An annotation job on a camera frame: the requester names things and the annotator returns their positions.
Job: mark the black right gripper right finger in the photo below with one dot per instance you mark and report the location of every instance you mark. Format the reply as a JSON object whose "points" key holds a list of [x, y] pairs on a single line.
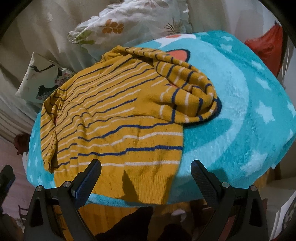
{"points": [[239, 213]]}

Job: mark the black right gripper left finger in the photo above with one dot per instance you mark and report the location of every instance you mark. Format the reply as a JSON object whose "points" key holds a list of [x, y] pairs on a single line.
{"points": [[42, 222]]}

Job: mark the yellow striped knit sweater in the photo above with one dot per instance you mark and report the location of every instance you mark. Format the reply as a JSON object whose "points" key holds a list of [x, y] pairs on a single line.
{"points": [[127, 111]]}

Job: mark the turquoise cartoon fleece blanket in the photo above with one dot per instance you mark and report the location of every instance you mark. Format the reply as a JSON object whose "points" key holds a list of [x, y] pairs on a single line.
{"points": [[255, 123]]}

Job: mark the white bird print cushion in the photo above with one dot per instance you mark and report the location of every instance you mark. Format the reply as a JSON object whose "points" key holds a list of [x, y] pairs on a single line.
{"points": [[41, 79]]}

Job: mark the red plastic bag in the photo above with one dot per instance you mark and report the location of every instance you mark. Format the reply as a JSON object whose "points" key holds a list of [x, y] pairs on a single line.
{"points": [[268, 48]]}

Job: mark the white floral leaf pillow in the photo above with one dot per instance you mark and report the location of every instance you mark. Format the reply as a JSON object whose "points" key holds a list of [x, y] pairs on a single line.
{"points": [[131, 23]]}

